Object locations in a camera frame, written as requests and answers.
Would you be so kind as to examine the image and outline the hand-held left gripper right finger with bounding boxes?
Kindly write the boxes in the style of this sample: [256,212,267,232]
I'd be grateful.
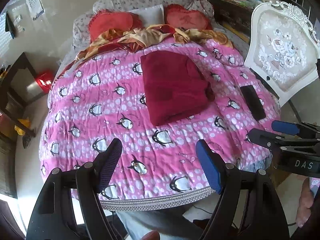
[196,140,290,240]

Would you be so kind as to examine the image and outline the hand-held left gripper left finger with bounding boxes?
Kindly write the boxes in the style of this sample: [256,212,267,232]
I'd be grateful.
[26,138,123,240]

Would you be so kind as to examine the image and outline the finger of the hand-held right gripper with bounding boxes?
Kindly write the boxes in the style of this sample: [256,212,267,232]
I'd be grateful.
[272,120,320,138]
[246,128,320,153]

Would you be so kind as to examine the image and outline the dark red sweater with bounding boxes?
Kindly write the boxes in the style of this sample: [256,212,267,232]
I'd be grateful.
[140,51,216,127]

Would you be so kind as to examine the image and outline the person's right hand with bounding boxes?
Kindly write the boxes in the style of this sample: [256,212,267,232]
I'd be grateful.
[295,177,316,228]

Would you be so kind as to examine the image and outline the person's left hand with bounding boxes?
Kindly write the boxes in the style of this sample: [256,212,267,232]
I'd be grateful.
[140,231,160,240]

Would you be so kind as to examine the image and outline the black phone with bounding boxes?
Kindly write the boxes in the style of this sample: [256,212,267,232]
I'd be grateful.
[240,85,266,121]

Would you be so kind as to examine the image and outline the pink penguin blanket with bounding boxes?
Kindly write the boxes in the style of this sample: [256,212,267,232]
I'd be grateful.
[40,41,282,205]

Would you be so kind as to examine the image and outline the person's jeans legs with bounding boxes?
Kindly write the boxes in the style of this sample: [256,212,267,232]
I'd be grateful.
[115,200,218,240]

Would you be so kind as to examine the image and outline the white ornate chair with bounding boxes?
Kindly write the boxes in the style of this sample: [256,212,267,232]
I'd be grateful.
[243,0,320,108]

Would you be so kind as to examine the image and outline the yellow plastic bag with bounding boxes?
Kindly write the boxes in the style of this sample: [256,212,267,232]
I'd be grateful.
[14,119,31,137]

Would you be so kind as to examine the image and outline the dark carved cabinet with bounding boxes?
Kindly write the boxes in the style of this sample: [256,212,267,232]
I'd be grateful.
[206,0,258,43]

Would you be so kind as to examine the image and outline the orange floral quilt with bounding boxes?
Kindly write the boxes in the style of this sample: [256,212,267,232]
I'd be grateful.
[54,24,235,80]

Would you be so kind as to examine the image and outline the dark wooden desk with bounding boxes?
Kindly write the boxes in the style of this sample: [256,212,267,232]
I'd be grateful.
[0,52,38,130]

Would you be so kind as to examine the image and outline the red heart pillow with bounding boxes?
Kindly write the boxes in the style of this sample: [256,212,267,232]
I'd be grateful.
[88,9,143,42]
[164,4,213,30]

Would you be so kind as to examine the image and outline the white pillow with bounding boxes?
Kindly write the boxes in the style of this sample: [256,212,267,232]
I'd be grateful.
[127,4,165,29]

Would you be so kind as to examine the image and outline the dark hanging towel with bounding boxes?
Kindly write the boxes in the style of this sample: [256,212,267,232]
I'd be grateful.
[5,12,15,40]

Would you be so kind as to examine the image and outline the wall calendar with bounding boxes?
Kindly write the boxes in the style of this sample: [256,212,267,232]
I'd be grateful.
[25,0,45,21]

